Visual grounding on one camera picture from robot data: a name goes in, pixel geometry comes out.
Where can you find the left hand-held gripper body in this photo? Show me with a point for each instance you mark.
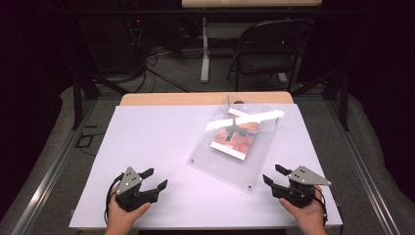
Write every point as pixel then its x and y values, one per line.
pixel 129 182

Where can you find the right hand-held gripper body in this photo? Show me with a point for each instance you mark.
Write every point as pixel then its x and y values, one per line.
pixel 303 178

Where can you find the clear acrylic picture frame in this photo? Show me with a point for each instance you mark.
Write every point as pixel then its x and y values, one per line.
pixel 228 169

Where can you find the painting print with white border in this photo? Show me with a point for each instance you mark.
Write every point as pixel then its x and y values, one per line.
pixel 233 142

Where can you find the person's left hand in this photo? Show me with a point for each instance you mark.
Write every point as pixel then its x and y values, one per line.
pixel 122 220

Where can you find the person's right hand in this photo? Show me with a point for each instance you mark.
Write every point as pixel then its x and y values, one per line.
pixel 310 218

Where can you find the white table cover sheet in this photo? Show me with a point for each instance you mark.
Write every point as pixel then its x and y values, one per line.
pixel 156 143

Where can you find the black metal stand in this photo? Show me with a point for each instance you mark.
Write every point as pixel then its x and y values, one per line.
pixel 343 98
pixel 77 98

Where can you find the black folding chair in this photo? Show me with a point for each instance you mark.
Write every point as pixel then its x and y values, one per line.
pixel 270 62

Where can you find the white metal table leg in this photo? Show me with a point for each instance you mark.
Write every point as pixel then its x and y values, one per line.
pixel 205 58

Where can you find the dark equipment rack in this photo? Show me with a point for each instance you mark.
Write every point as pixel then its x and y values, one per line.
pixel 137 39

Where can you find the aluminium floor rail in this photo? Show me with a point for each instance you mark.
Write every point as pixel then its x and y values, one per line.
pixel 365 176
pixel 49 176

